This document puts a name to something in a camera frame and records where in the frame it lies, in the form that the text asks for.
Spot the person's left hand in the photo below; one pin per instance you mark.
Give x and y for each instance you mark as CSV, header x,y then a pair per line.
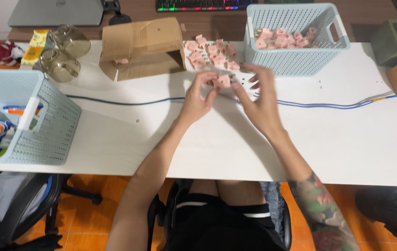
x,y
195,103

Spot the person's right hand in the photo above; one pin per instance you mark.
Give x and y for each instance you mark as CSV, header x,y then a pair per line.
x,y
262,106

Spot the pink plug adapter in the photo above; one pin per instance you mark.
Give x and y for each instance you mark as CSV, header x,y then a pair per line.
x,y
223,81

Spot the small black screws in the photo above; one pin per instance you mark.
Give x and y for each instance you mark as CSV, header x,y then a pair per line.
x,y
240,81

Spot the pile of pink plugs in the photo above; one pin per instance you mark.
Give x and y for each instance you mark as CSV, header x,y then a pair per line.
x,y
209,53

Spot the light blue plastic basket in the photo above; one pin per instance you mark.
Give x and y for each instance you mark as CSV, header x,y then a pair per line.
x,y
289,59

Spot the heap of pink basket plugs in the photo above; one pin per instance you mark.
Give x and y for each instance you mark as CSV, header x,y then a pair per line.
x,y
284,40

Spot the brown cardboard box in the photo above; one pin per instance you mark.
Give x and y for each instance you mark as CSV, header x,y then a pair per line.
x,y
142,48

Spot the pink plug inside carton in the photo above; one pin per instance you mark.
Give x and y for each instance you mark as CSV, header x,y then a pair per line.
x,y
121,61

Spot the backlit black keyboard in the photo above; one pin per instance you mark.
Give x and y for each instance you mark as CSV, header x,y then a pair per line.
x,y
202,4

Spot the black desk gadget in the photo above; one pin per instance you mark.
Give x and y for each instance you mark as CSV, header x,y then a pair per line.
x,y
117,15

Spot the person's black shorts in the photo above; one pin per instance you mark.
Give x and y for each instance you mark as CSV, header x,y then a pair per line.
x,y
219,226

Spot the clear glass mug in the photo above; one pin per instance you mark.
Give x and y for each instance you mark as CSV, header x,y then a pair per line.
x,y
59,65
71,41

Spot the green box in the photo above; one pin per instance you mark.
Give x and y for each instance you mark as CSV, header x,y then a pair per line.
x,y
393,43

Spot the grey laptop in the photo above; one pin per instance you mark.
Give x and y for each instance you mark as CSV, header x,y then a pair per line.
x,y
55,12

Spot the yellow snack packet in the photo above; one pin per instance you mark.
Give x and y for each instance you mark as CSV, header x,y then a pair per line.
x,y
35,47

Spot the orange and blue marker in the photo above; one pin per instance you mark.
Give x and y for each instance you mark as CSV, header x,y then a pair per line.
x,y
18,110

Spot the red and white cloth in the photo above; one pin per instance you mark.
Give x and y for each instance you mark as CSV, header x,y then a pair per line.
x,y
4,52

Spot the black office chair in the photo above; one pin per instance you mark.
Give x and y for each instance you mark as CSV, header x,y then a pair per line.
x,y
20,205

